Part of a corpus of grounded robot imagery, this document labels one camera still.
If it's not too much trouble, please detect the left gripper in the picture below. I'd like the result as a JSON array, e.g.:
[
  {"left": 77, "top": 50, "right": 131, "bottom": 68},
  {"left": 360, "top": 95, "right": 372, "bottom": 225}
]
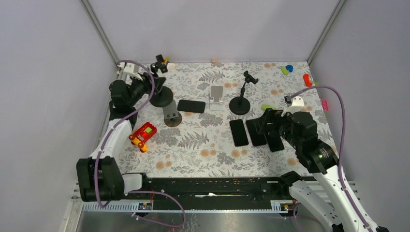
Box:
[{"left": 127, "top": 72, "right": 165, "bottom": 107}]

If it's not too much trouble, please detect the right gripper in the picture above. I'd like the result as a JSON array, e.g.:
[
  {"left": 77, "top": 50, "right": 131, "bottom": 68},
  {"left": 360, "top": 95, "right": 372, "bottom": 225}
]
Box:
[{"left": 252, "top": 107, "right": 301, "bottom": 148}]

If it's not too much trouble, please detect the purple-edged black phone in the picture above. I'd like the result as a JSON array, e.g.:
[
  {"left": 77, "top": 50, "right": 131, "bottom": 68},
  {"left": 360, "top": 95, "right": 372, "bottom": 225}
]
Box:
[{"left": 246, "top": 119, "right": 267, "bottom": 146}]

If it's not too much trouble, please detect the black tripod stand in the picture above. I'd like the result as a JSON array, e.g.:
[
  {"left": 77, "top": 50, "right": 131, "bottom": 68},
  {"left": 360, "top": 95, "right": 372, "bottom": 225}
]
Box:
[
  {"left": 150, "top": 55, "right": 174, "bottom": 108},
  {"left": 229, "top": 71, "right": 259, "bottom": 116}
]

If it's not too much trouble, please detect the teal phone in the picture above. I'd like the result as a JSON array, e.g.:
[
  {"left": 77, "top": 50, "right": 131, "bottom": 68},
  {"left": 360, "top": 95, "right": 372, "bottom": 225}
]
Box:
[{"left": 265, "top": 134, "right": 284, "bottom": 152}]

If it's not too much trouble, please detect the wooden-base grey phone stand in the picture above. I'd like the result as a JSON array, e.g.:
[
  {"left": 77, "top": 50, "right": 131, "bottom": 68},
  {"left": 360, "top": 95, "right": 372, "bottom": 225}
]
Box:
[{"left": 162, "top": 100, "right": 182, "bottom": 127}]

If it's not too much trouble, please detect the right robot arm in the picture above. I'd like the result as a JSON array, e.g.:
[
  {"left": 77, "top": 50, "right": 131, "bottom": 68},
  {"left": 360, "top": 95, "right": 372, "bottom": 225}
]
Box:
[{"left": 248, "top": 108, "right": 388, "bottom": 232}]

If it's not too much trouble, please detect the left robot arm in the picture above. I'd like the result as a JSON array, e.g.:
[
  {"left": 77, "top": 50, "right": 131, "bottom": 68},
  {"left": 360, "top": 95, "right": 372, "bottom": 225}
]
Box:
[{"left": 76, "top": 72, "right": 166, "bottom": 203}]

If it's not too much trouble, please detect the white phone stand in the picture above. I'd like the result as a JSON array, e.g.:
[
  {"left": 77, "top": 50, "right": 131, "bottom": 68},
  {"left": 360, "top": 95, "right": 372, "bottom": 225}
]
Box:
[{"left": 209, "top": 86, "right": 223, "bottom": 111}]

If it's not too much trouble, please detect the colourful block stack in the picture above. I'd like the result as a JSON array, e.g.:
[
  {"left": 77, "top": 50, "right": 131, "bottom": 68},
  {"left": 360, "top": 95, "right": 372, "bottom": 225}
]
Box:
[{"left": 163, "top": 57, "right": 176, "bottom": 71}]

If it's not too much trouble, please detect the floral patterned mat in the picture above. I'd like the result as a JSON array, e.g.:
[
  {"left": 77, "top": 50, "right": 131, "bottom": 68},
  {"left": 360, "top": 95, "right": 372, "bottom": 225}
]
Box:
[{"left": 116, "top": 61, "right": 310, "bottom": 177}]

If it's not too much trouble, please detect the red yellow toy truck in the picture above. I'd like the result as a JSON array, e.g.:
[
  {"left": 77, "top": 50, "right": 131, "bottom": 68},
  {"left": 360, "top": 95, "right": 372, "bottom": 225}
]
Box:
[{"left": 129, "top": 122, "right": 157, "bottom": 153}]

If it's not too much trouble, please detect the green cylinder block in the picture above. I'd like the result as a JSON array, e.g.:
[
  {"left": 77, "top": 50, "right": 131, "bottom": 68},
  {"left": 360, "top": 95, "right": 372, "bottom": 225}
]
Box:
[{"left": 281, "top": 66, "right": 289, "bottom": 75}]

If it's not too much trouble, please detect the blue heart block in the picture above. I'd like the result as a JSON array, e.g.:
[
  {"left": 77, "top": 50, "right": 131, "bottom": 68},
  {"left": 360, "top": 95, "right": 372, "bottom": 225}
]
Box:
[{"left": 286, "top": 65, "right": 293, "bottom": 72}]

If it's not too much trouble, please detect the red arch block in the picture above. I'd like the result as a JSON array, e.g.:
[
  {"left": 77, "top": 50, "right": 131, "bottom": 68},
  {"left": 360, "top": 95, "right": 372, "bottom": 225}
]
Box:
[{"left": 303, "top": 73, "right": 313, "bottom": 87}]

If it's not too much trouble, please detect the pink brick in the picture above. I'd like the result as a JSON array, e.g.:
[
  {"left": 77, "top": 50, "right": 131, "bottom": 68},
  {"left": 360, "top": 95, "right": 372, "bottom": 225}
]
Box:
[{"left": 321, "top": 100, "right": 329, "bottom": 112}]

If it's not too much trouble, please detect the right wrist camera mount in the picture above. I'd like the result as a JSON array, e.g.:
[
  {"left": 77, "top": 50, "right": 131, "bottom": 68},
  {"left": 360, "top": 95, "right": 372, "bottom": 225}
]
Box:
[{"left": 282, "top": 96, "right": 305, "bottom": 116}]

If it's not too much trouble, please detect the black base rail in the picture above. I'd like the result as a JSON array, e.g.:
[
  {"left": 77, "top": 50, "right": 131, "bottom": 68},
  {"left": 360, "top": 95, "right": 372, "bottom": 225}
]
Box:
[{"left": 72, "top": 176, "right": 361, "bottom": 214}]

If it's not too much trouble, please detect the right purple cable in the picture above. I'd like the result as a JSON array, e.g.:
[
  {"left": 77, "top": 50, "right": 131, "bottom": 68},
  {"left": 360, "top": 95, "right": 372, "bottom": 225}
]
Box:
[{"left": 290, "top": 85, "right": 374, "bottom": 232}]

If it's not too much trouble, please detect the purple cable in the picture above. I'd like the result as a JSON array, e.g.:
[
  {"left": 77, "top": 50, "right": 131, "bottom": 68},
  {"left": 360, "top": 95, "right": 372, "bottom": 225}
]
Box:
[
  {"left": 290, "top": 85, "right": 374, "bottom": 232},
  {"left": 94, "top": 59, "right": 156, "bottom": 209}
]

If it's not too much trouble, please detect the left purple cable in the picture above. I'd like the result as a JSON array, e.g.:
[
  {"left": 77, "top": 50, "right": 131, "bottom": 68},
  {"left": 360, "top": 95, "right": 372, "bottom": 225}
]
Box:
[{"left": 94, "top": 59, "right": 156, "bottom": 209}]

